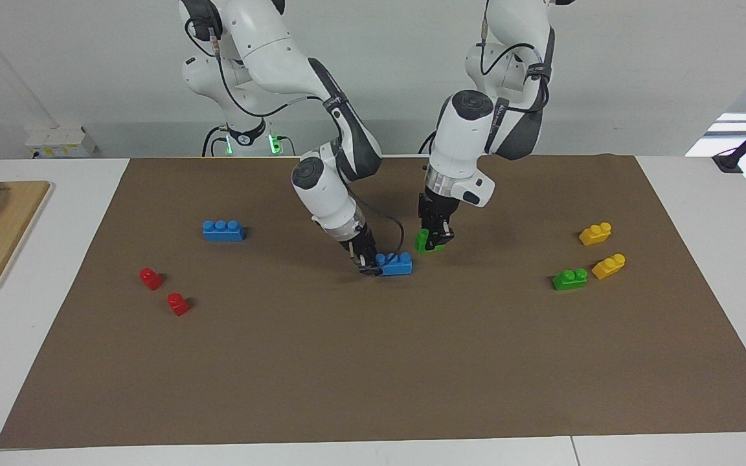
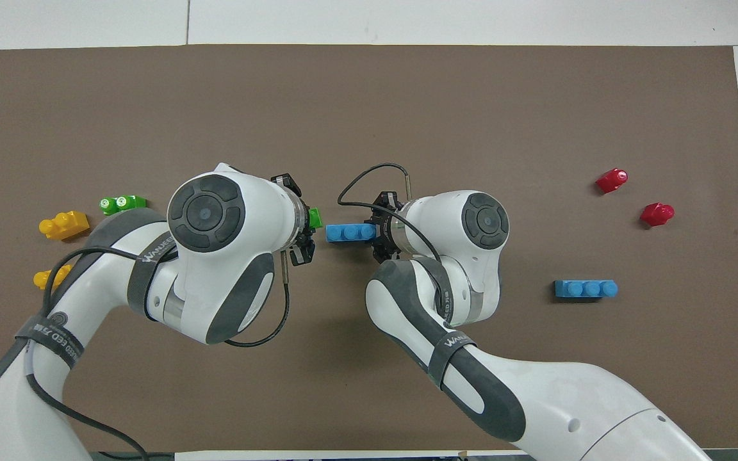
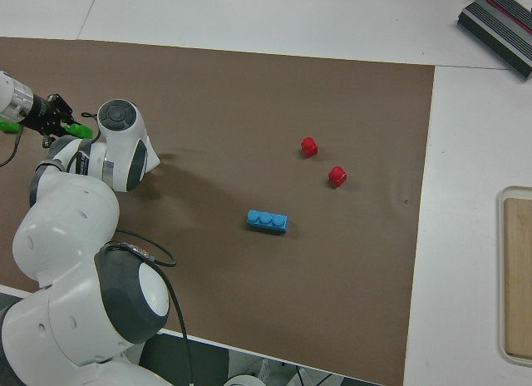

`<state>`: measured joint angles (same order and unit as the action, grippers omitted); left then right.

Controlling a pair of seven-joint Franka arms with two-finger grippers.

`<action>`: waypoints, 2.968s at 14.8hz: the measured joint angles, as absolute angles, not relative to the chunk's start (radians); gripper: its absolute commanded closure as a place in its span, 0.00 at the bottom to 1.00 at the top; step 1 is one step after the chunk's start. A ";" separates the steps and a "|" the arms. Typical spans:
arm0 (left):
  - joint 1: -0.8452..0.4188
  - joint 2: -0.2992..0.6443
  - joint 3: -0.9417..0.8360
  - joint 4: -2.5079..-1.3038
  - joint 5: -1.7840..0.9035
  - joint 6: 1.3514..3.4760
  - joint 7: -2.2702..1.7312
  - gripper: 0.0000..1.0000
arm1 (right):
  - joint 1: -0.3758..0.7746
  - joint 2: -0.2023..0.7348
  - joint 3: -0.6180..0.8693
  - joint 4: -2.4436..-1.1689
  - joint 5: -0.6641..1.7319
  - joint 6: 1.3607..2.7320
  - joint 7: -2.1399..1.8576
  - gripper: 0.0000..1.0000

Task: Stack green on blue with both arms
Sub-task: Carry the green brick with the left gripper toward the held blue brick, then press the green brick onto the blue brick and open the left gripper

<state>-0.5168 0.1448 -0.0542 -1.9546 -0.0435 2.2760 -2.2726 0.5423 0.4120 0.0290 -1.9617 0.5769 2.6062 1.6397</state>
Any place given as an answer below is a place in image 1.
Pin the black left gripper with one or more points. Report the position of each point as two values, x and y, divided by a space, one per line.
438 210

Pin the red one-stud brick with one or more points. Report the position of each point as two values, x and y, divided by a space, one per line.
151 279
178 305

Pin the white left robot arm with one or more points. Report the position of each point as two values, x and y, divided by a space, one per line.
463 136

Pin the plain green two-stud brick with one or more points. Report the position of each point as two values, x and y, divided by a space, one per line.
419 241

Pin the brown paper table mat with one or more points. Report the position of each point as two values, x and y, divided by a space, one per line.
373 362

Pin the green brick with white-marked studs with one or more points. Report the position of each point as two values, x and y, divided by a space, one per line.
568 280

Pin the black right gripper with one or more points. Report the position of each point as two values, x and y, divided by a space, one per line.
360 244

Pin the yellow two-stud brick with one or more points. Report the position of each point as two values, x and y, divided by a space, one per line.
608 267
594 235

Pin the blue three-stud brick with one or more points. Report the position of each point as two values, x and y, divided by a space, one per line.
223 232
399 265

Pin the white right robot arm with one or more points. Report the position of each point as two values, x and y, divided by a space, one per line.
263 45

